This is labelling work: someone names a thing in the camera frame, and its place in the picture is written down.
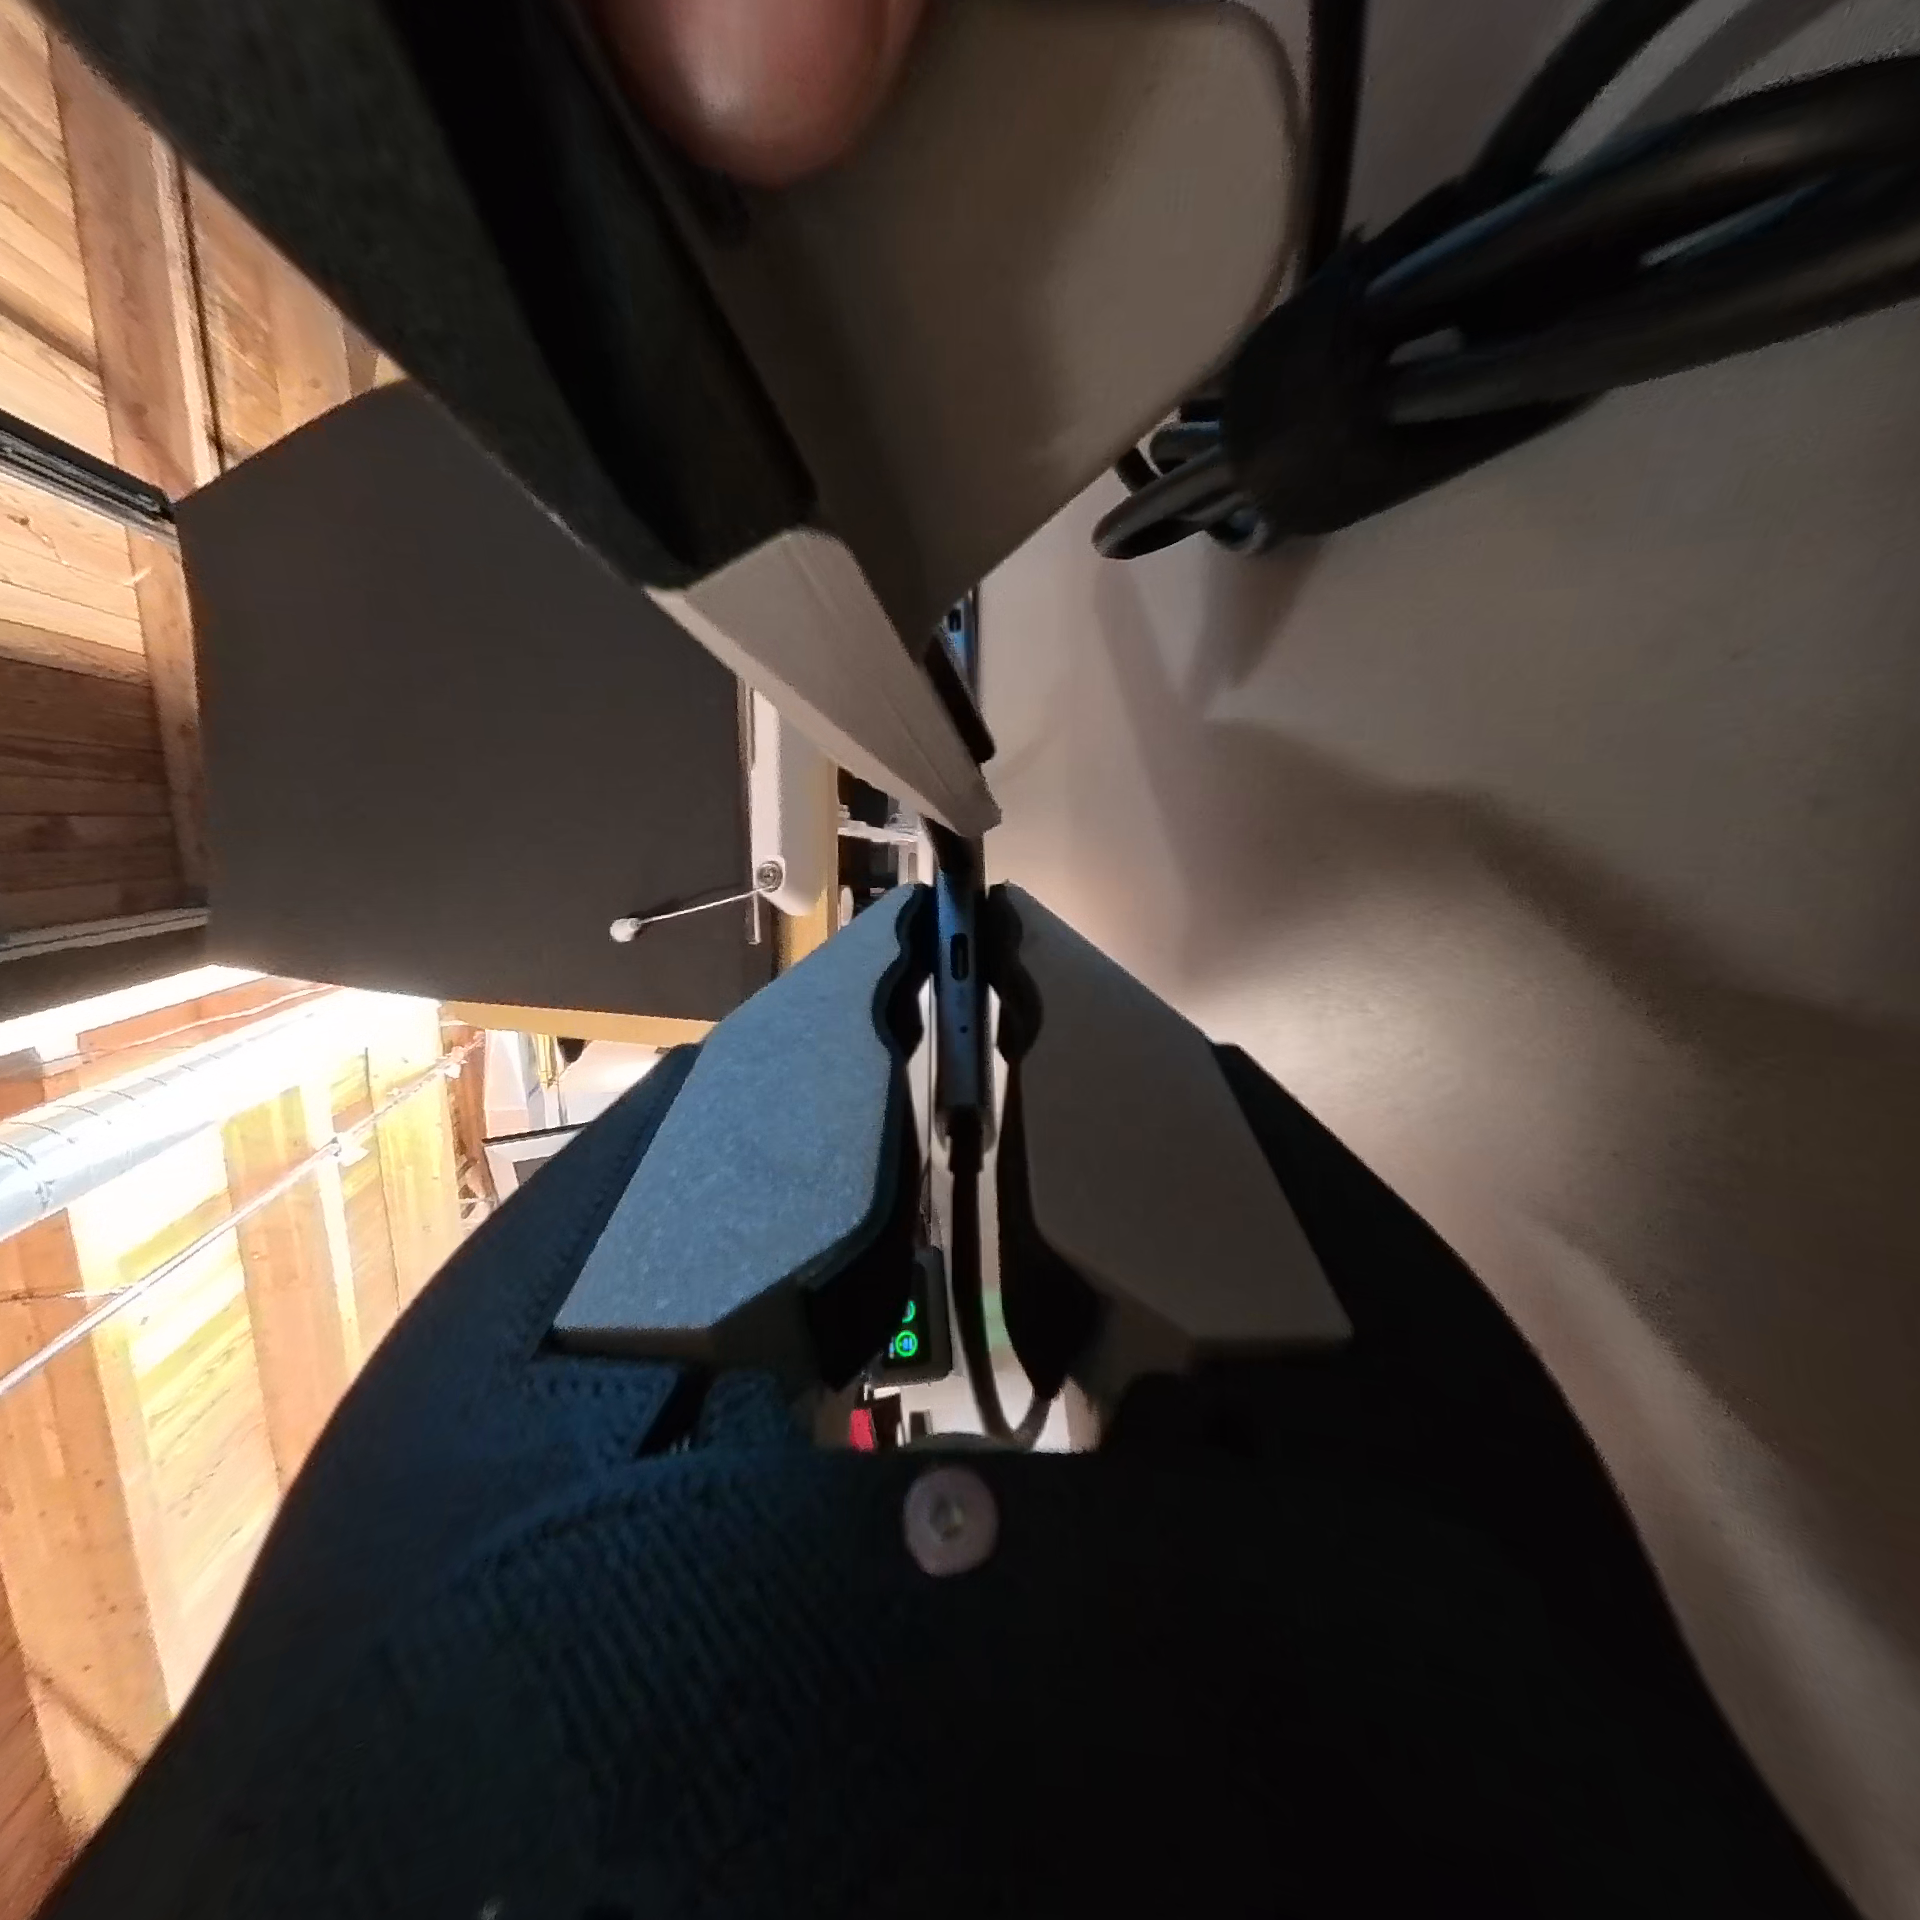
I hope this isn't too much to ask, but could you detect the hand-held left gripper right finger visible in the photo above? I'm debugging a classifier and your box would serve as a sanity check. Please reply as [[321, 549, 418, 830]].
[[984, 881, 1355, 1411]]

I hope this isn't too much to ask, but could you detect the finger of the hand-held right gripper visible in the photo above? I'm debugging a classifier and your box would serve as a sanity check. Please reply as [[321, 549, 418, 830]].
[[644, 0, 1307, 834]]

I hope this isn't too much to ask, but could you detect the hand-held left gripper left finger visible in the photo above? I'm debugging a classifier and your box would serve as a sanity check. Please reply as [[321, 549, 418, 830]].
[[552, 881, 932, 1390]]

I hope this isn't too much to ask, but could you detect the short black hub cable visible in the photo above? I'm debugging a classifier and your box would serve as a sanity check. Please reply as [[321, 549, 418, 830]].
[[943, 1111, 1059, 1449]]

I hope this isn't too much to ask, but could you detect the black usb-c cable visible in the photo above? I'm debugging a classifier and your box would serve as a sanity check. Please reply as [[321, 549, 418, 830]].
[[1095, 0, 1920, 559]]

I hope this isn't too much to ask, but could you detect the person's right hand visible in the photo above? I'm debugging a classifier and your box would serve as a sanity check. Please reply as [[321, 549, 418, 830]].
[[593, 0, 936, 185]]

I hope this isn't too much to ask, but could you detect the black smartwatch green display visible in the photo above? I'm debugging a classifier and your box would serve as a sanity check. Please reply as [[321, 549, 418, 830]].
[[878, 1253, 954, 1374]]

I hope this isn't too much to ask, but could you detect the metal page holder wire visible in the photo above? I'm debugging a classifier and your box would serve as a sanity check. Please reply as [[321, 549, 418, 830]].
[[608, 881, 794, 946]]

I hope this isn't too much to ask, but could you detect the silver ventilation duct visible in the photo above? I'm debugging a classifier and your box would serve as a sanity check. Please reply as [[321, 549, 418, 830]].
[[0, 1034, 452, 1250]]

